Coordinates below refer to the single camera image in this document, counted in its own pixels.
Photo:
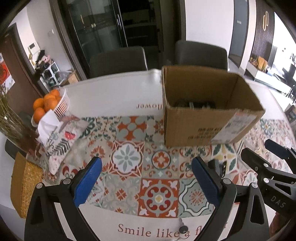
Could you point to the white fruit basket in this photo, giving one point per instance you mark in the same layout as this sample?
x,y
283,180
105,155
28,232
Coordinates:
x,y
63,106

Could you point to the patterned tile table runner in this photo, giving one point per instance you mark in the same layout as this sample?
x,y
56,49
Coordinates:
x,y
141,176

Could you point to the right hand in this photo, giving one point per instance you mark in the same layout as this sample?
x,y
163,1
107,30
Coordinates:
x,y
277,224

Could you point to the black rectangular device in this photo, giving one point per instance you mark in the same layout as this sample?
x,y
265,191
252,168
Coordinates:
x,y
218,167

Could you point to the brown cardboard box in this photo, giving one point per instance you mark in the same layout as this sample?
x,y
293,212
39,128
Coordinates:
x,y
204,106

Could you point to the black glass sliding door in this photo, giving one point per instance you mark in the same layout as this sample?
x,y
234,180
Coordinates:
x,y
87,28

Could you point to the right dark dining chair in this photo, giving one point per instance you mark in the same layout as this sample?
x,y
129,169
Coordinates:
x,y
200,54

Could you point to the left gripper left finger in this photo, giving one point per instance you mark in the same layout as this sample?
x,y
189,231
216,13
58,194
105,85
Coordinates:
x,y
42,221

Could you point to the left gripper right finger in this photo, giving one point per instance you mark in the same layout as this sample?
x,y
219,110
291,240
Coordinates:
x,y
250,221

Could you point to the orange fruit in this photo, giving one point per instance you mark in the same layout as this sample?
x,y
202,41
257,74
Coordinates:
x,y
50,103
38,103
38,114

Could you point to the dark dining chair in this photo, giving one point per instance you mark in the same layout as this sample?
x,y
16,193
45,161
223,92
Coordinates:
x,y
200,54
122,60

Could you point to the left dark dining chair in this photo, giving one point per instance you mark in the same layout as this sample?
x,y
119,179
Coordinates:
x,y
122,60

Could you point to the glass vase dried flowers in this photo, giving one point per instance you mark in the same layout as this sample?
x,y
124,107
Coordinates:
x,y
14,128

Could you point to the patterned fabric tissue cover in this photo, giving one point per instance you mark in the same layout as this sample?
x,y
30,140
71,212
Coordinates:
x,y
58,137

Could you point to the yellow woven box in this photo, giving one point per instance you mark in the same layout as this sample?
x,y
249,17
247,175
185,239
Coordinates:
x,y
26,175

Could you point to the white tv cabinet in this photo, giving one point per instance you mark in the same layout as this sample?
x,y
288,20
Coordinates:
x,y
270,81

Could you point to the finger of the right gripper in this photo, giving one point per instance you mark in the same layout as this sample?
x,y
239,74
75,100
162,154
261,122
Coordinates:
x,y
254,161
285,153

